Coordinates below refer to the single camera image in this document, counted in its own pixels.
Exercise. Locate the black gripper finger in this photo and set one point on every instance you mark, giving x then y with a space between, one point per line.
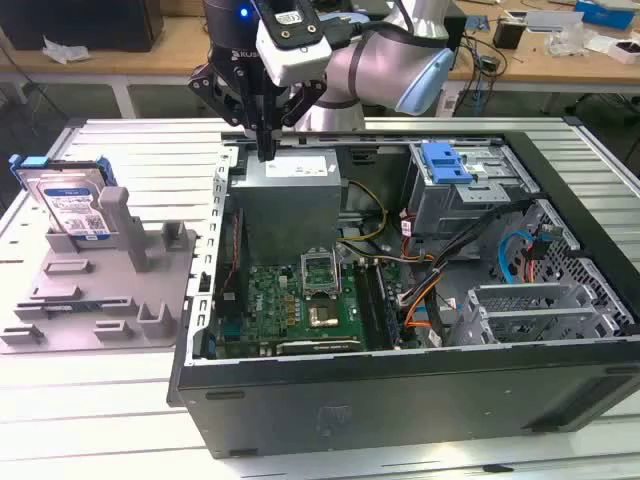
210 87
305 95

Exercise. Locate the hard disk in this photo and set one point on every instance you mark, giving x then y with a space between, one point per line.
75 205

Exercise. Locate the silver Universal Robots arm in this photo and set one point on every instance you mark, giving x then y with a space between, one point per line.
370 65

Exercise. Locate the grey metal disk bay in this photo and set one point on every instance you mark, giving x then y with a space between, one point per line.
520 315

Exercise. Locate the long wooden desk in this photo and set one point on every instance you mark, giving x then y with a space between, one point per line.
175 55

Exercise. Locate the grey power supply unit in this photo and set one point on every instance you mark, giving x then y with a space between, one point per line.
285 215

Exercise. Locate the large black box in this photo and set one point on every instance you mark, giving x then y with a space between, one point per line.
75 25

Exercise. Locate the crumpled white plastic bag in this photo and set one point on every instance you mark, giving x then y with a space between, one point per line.
62 50

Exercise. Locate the blue plastic drive latch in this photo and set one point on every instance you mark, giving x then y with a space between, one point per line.
445 170

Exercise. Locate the grey metal drive cage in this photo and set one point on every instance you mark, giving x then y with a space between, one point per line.
440 210

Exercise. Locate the green motherboard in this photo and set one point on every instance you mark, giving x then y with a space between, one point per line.
272 300

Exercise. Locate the small black cube box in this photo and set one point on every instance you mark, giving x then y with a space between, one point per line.
507 35

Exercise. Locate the black RAM slot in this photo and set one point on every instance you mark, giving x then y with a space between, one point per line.
389 310
367 305

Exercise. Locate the grey plastic parts rack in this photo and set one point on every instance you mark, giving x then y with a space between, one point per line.
110 285

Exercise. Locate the CPU socket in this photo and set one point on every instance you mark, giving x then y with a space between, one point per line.
323 316

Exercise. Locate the black graphics card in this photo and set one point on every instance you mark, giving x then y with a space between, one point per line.
320 347

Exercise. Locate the flat grey white box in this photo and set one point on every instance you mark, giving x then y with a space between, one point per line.
555 21

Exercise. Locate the green RAM stick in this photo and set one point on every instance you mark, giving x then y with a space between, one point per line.
65 306

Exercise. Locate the clear plastic bags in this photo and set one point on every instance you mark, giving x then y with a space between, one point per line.
565 42

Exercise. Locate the blue carton box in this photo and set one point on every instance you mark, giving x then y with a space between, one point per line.
605 15

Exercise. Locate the black open PC case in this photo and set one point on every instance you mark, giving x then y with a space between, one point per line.
400 400

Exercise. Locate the white tray with black insert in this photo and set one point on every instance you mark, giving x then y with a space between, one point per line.
622 52

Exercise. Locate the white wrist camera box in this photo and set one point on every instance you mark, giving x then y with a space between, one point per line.
300 65

